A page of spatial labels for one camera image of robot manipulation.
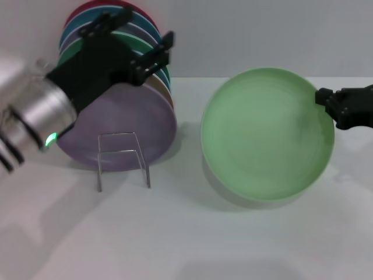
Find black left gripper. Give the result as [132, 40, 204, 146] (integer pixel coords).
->
[45, 5, 176, 112]

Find light green plate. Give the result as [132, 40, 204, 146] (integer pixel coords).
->
[200, 66, 335, 202]

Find grey purple plate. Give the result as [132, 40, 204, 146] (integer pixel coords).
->
[59, 22, 164, 53]

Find light blue plate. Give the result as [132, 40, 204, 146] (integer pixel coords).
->
[132, 49, 171, 85]

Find beige plate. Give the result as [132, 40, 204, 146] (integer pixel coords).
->
[150, 72, 175, 109]

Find teal blue plate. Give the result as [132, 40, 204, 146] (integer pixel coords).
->
[59, 7, 163, 49]

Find dark green plate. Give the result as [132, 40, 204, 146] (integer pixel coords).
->
[57, 30, 170, 74]

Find maroon red plate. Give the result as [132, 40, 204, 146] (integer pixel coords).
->
[64, 0, 160, 30]

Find lavender plate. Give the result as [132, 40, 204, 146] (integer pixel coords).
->
[55, 83, 178, 172]

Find clear acrylic plate rack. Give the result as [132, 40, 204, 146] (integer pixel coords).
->
[97, 132, 152, 193]

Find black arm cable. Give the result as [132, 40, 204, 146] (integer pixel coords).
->
[0, 132, 15, 173]
[8, 105, 26, 166]

